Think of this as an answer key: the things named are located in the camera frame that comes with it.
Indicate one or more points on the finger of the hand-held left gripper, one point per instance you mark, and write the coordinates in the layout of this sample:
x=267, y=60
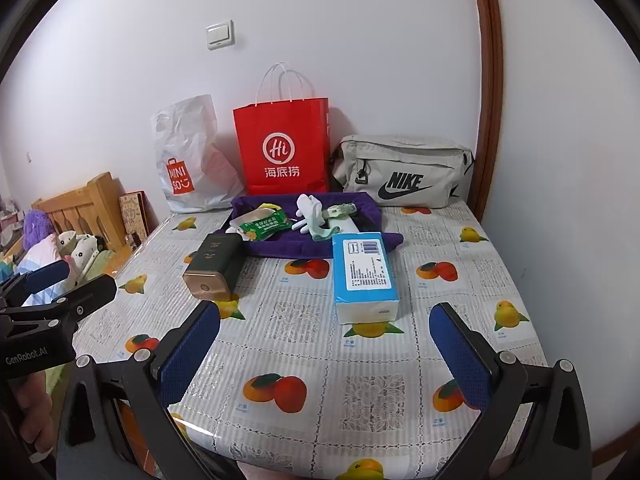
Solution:
x=85, y=295
x=45, y=275

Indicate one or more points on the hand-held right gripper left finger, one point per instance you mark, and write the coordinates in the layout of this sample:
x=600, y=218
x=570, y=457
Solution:
x=190, y=355

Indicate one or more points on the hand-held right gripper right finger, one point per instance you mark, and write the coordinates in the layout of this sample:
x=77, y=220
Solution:
x=460, y=360

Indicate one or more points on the purple towel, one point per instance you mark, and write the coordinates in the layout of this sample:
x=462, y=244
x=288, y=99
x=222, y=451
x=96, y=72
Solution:
x=280, y=250

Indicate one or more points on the dark green wipes packet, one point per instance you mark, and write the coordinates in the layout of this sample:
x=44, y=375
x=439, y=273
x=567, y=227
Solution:
x=265, y=227

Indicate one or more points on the white small box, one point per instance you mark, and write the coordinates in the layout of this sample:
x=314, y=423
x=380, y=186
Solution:
x=347, y=225

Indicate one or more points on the light green tissue packet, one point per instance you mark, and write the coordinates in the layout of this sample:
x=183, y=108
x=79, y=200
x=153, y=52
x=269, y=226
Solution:
x=345, y=208

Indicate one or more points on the person's left hand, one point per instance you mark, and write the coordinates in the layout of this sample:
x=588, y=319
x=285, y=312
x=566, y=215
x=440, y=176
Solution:
x=32, y=405

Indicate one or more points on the striped pillow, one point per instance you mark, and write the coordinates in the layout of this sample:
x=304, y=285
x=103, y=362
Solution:
x=40, y=255

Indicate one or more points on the green blanket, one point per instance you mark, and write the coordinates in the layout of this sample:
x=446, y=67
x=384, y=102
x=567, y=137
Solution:
x=100, y=262

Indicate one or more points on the white dotted plush toy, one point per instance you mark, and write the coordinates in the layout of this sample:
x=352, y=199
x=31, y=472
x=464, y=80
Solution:
x=82, y=250

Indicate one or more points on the purple plush toy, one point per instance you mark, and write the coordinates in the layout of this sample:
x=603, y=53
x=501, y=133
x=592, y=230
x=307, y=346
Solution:
x=36, y=227

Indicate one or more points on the small black bottle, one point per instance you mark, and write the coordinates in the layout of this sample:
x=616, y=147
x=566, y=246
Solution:
x=135, y=240

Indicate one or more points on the wooden headboard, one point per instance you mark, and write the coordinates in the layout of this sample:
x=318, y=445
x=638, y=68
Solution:
x=95, y=205

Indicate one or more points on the dark green tin box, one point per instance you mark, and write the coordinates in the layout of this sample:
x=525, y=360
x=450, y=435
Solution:
x=215, y=265

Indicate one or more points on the patterned book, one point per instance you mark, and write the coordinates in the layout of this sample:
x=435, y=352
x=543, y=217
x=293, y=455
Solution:
x=134, y=212

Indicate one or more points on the fruit print tablecloth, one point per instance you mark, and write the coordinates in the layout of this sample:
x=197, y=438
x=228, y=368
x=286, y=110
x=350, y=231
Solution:
x=310, y=340

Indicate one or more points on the blue tissue pack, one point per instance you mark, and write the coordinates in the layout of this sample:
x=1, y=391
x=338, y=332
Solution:
x=365, y=270

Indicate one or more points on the white plastic shopping bag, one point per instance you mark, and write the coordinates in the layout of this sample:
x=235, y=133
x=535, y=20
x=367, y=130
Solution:
x=190, y=150

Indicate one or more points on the grey waist bag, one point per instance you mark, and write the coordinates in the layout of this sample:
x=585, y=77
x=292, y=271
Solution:
x=400, y=165

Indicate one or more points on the red paper bag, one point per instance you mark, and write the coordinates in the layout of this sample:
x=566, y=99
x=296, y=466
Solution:
x=280, y=130

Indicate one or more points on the white light switch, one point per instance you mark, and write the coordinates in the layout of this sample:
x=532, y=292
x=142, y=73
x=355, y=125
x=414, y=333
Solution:
x=220, y=35

